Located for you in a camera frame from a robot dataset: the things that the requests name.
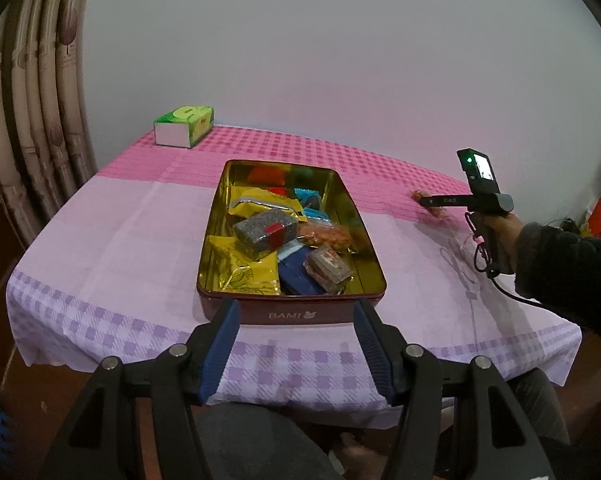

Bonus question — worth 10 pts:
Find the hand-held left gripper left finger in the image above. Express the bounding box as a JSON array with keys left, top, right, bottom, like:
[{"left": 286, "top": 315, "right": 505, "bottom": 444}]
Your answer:
[{"left": 38, "top": 298, "right": 242, "bottom": 480}]

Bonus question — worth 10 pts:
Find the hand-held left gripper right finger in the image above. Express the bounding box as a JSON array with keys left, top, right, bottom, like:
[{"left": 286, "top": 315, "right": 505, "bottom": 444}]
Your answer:
[{"left": 352, "top": 299, "right": 556, "bottom": 480}]

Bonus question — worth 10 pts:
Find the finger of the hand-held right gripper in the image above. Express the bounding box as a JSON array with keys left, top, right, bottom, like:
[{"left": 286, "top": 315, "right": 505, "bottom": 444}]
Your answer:
[{"left": 417, "top": 193, "right": 474, "bottom": 208}]

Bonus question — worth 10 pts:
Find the clear orange snack packet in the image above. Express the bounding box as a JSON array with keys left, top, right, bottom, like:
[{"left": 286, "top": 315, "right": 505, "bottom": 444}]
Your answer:
[{"left": 411, "top": 189, "right": 454, "bottom": 221}]

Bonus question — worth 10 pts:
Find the red tin box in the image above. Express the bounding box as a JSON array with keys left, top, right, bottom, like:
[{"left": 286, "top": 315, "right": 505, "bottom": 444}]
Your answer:
[{"left": 196, "top": 160, "right": 387, "bottom": 326}]

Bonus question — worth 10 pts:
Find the large yellow snack packet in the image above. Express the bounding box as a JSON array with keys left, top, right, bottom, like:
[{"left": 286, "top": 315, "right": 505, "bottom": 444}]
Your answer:
[{"left": 208, "top": 235, "right": 282, "bottom": 295}]

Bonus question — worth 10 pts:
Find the clear brown bar packet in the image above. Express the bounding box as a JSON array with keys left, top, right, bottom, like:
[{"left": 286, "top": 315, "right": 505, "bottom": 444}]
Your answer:
[{"left": 304, "top": 245, "right": 354, "bottom": 294}]

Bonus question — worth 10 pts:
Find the blue biscuit packet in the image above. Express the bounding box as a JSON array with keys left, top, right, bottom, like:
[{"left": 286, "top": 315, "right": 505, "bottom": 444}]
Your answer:
[{"left": 278, "top": 240, "right": 329, "bottom": 297}]

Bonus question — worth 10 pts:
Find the clear nut brittle packet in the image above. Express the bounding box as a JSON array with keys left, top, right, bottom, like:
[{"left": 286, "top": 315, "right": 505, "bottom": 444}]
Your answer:
[{"left": 298, "top": 222, "right": 354, "bottom": 254}]

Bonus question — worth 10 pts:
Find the clear sesame bar packet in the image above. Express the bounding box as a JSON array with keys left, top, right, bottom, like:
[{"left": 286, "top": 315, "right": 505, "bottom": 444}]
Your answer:
[{"left": 233, "top": 210, "right": 301, "bottom": 261}]

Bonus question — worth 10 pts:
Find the small blue candy packet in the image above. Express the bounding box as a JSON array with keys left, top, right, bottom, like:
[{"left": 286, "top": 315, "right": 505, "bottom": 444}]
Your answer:
[{"left": 294, "top": 187, "right": 325, "bottom": 208}]

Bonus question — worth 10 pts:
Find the yellow snack packet silver end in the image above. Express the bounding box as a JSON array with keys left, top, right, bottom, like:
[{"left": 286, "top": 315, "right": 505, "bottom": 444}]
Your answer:
[{"left": 229, "top": 186, "right": 308, "bottom": 224}]

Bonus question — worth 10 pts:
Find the person's right forearm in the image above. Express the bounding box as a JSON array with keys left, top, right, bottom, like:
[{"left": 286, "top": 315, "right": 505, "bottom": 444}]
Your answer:
[{"left": 514, "top": 222, "right": 601, "bottom": 352}]

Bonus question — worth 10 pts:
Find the person's right hand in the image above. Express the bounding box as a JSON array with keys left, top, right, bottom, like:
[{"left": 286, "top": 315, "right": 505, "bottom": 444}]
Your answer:
[{"left": 489, "top": 212, "right": 527, "bottom": 274}]

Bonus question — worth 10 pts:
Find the person's left leg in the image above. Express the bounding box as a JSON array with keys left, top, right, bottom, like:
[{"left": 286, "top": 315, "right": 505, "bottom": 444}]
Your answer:
[{"left": 194, "top": 402, "right": 332, "bottom": 480}]

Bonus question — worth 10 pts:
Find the person's leg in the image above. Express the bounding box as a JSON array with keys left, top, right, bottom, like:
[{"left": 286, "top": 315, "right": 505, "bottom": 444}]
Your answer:
[
  {"left": 505, "top": 367, "right": 572, "bottom": 447},
  {"left": 194, "top": 402, "right": 332, "bottom": 480}
]

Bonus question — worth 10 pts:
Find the pink checked tablecloth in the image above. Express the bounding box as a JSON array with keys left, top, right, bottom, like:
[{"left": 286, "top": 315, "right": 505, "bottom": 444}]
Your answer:
[{"left": 5, "top": 125, "right": 583, "bottom": 431}]

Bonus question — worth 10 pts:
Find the person's right leg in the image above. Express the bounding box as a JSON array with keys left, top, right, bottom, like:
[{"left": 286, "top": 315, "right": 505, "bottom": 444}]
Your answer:
[{"left": 505, "top": 367, "right": 572, "bottom": 447}]

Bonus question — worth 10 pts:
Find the green tissue box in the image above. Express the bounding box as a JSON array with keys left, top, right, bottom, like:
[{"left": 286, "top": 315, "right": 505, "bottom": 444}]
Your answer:
[{"left": 154, "top": 105, "right": 215, "bottom": 149}]

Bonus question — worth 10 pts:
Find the beige patterned curtain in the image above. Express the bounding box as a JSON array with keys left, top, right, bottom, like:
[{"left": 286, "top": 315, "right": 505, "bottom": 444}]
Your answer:
[{"left": 0, "top": 0, "right": 99, "bottom": 252}]

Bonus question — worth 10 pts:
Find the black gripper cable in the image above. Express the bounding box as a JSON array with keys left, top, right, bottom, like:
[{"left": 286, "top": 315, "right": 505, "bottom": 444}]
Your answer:
[{"left": 464, "top": 212, "right": 545, "bottom": 307}]

